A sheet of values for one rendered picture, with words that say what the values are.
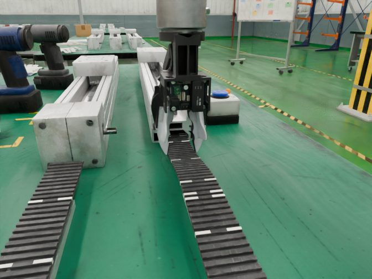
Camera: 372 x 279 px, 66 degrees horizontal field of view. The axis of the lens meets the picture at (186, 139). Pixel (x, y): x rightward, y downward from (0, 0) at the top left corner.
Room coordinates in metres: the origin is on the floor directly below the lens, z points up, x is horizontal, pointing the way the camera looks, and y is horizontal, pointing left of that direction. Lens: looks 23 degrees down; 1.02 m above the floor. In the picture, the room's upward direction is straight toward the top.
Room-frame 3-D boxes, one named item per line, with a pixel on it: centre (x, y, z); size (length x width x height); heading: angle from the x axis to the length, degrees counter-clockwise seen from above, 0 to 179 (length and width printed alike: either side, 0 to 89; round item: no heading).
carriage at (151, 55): (1.19, 0.14, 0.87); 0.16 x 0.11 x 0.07; 10
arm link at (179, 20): (0.47, 0.00, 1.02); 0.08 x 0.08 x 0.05
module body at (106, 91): (0.91, 0.28, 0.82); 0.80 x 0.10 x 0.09; 10
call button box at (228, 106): (0.69, -0.08, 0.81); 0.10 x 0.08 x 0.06; 100
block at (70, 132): (0.48, 0.19, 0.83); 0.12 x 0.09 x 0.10; 100
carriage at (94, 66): (0.91, 0.28, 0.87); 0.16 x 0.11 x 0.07; 10
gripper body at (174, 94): (0.46, 0.00, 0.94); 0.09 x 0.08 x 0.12; 11
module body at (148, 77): (0.95, 0.09, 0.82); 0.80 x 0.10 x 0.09; 10
